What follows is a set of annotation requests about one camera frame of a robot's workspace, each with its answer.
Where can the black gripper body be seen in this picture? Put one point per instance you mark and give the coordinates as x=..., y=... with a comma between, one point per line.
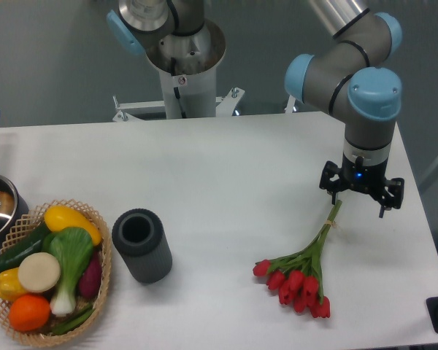
x=368, y=180

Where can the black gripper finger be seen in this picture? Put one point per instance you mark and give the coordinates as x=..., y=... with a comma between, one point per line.
x=389, y=194
x=334, y=179

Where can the red tulip bouquet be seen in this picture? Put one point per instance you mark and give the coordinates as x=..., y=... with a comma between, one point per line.
x=298, y=278

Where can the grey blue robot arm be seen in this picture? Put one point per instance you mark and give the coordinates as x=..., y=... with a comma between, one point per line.
x=348, y=83

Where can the dark grey ribbed vase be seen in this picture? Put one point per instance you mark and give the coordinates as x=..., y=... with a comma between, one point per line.
x=139, y=237

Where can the purple sweet potato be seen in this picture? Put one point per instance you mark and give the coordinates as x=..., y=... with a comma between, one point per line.
x=90, y=282

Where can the green bok choy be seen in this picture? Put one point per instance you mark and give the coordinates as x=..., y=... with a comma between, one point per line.
x=73, y=248

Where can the yellow squash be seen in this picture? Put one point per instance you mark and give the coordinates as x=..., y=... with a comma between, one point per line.
x=59, y=217

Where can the woven wicker basket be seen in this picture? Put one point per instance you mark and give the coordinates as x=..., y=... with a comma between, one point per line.
x=91, y=307

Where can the green bean pod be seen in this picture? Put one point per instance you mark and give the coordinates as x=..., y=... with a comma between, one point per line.
x=73, y=323

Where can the beige round bread disc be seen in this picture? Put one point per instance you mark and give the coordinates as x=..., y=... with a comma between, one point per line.
x=39, y=272

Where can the green cucumber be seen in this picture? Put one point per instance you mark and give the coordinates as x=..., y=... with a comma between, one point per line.
x=30, y=244

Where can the orange fruit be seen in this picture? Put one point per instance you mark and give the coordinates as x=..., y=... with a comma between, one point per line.
x=29, y=312

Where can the yellow bell pepper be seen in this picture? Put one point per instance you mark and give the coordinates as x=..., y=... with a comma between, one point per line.
x=10, y=287

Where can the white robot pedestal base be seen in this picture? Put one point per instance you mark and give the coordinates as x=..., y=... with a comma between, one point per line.
x=187, y=69

